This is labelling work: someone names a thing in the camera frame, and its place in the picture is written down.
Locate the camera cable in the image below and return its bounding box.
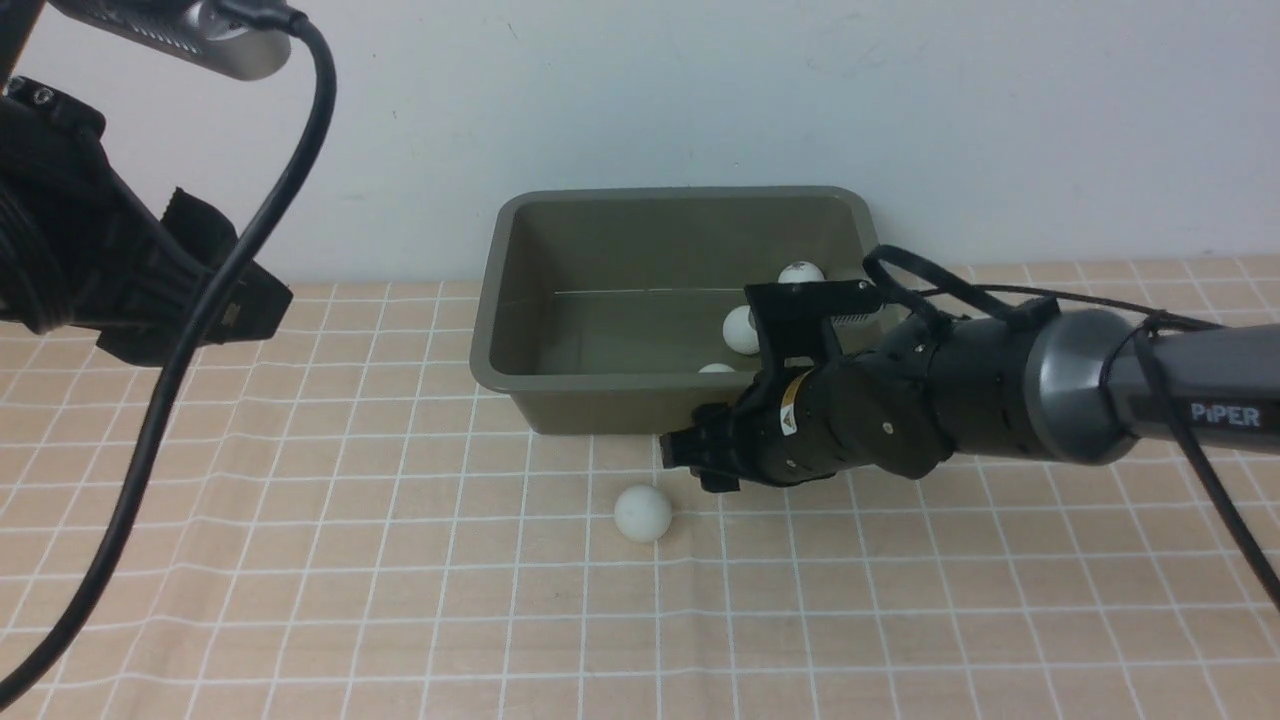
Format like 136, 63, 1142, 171
861, 245, 1280, 611
0, 0, 338, 711

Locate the right camera cable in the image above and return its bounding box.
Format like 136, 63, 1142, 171
861, 245, 1280, 611

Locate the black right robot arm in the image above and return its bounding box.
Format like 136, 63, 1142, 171
660, 309, 1279, 493

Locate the checkered beige tablecloth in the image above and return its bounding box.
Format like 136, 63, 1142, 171
6, 282, 1279, 719

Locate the left camera cable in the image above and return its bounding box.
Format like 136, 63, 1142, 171
0, 0, 338, 711

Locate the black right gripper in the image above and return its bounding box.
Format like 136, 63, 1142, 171
659, 318, 957, 495

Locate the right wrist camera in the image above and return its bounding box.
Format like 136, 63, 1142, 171
745, 281, 884, 369

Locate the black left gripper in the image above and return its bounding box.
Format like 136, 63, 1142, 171
1, 76, 293, 366

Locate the olive green plastic bin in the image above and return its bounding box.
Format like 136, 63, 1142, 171
470, 186, 878, 436

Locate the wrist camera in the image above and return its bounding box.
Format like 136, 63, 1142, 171
50, 1, 291, 82
745, 281, 884, 369

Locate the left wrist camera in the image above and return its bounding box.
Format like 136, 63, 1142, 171
50, 1, 291, 82

